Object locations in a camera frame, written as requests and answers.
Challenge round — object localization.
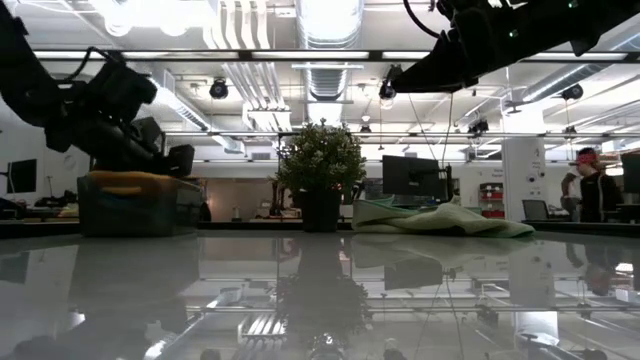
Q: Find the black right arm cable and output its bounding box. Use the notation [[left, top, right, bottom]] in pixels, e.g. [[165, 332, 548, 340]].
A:
[[402, 0, 442, 41]]

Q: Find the small artificial potted plant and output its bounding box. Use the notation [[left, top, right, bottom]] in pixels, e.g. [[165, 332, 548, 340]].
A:
[[272, 118, 369, 234]]

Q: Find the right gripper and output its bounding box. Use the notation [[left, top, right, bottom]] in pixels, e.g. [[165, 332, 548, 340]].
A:
[[389, 0, 532, 95]]

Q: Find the grey plastic bin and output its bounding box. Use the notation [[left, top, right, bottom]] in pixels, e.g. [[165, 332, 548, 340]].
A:
[[76, 172, 205, 239]]

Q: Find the silver ceiling air duct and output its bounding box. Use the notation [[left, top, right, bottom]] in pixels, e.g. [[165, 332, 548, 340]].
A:
[[294, 0, 365, 101]]

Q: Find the white pillar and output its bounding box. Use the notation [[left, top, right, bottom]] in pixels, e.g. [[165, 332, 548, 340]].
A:
[[501, 136, 550, 221]]

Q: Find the black office chair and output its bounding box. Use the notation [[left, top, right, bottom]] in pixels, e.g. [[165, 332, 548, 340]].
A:
[[521, 198, 552, 223]]

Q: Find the black computer monitor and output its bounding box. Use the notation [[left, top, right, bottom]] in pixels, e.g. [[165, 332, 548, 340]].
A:
[[621, 151, 640, 194], [382, 154, 450, 202]]

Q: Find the orange microfiber towel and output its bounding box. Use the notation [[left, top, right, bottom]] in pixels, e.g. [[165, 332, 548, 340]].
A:
[[87, 170, 169, 198]]

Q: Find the green microfiber towel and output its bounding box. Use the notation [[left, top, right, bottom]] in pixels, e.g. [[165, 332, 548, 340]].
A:
[[350, 195, 536, 239]]

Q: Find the black wall screen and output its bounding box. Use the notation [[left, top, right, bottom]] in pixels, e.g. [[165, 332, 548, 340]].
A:
[[7, 158, 38, 194]]

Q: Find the person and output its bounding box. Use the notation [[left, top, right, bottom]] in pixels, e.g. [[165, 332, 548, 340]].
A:
[[559, 166, 584, 222], [574, 146, 622, 224]]

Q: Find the red parts shelf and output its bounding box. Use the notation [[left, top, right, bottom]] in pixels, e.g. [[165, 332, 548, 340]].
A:
[[478, 182, 505, 220]]

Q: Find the black overhead frame rail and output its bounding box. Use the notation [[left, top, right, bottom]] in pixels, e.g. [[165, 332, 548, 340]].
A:
[[30, 48, 640, 63]]

